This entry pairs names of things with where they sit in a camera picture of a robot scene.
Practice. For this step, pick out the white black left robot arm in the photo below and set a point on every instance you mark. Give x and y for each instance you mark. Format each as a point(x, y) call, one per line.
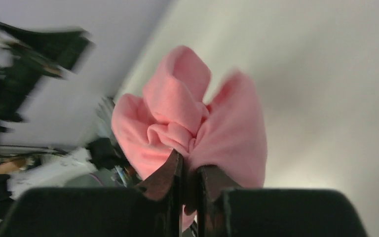
point(34, 55)

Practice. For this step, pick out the pink t-shirt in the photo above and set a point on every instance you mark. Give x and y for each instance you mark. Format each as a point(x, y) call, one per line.
point(228, 132)

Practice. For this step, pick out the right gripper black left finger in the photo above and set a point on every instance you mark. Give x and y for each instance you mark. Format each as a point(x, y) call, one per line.
point(159, 208)

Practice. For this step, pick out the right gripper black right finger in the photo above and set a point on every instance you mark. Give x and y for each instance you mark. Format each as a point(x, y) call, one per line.
point(211, 218)

